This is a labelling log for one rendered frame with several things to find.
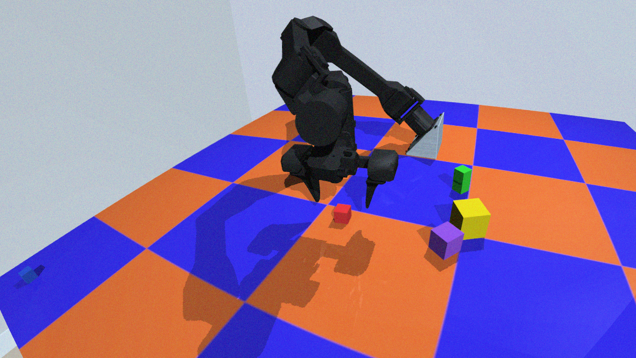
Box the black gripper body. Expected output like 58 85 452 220
280 119 399 182

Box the yellow block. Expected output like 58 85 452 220
450 198 491 240

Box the purple cube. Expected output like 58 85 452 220
428 221 464 260

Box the red block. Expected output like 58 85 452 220
334 204 352 224

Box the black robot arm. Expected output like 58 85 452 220
272 16 439 183

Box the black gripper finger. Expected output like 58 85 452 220
366 177 386 208
289 168 320 202

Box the green block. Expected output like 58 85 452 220
452 180 470 194
453 165 472 184

